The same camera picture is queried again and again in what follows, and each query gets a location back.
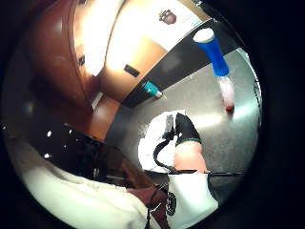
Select black wall plate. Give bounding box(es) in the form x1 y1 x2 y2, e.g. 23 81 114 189
123 63 141 78

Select the person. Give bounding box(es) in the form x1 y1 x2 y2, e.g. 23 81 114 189
12 136 160 229

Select white poster with bear picture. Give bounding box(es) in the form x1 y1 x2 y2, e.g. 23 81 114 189
144 0 204 52

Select black cable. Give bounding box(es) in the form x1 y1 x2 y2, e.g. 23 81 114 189
152 138 179 173

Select white cloth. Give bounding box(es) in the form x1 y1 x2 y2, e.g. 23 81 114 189
137 109 187 175

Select clear bottle with red cap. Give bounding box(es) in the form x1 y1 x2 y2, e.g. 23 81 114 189
216 75 236 112

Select blue bottle with white cap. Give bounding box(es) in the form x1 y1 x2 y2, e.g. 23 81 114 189
193 28 231 77

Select brown wooden door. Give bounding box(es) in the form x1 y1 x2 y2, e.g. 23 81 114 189
23 0 103 132

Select teal metal bottle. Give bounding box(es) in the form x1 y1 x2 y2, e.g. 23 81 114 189
140 80 164 100

